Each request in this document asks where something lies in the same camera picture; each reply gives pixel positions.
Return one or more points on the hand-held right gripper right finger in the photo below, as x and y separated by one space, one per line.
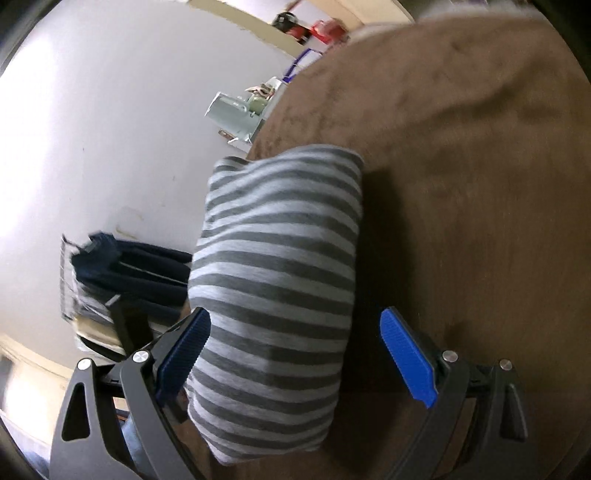
408 355

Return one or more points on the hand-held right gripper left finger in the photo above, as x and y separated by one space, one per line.
184 350

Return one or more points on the grey striped hoodie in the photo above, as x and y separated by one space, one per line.
277 277

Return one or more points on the navy hanging sweaters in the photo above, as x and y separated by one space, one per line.
138 272

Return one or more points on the pale green kettle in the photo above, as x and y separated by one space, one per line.
228 115

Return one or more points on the small green jar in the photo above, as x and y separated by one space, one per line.
257 104

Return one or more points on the red bag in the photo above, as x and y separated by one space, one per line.
325 31

